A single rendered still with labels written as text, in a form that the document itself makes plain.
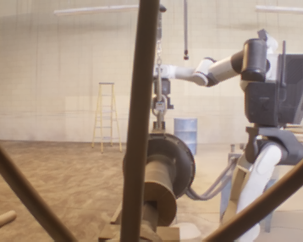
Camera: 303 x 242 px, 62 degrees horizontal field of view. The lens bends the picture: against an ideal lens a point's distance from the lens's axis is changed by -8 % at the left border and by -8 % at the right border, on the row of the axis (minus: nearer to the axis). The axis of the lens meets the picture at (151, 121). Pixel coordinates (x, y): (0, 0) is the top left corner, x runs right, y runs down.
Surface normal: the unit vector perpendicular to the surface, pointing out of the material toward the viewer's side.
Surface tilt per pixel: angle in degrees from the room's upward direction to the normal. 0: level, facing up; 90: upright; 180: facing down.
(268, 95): 97
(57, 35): 90
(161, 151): 90
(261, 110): 97
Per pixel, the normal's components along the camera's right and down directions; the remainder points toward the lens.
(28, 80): -0.08, 0.05
